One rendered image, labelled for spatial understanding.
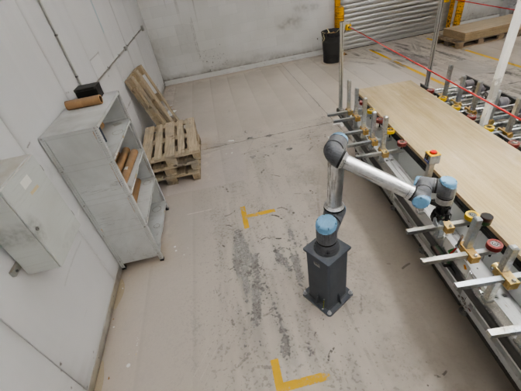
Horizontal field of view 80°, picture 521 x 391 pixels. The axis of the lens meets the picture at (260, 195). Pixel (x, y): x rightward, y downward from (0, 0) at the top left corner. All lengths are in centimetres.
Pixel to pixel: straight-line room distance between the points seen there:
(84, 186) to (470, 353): 323
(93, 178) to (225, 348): 177
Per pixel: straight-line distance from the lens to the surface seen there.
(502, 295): 238
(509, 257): 193
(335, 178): 212
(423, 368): 269
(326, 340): 268
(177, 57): 896
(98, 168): 289
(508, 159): 304
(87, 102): 322
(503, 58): 336
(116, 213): 314
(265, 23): 898
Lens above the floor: 239
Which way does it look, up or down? 37 degrees down
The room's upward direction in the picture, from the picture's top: 10 degrees counter-clockwise
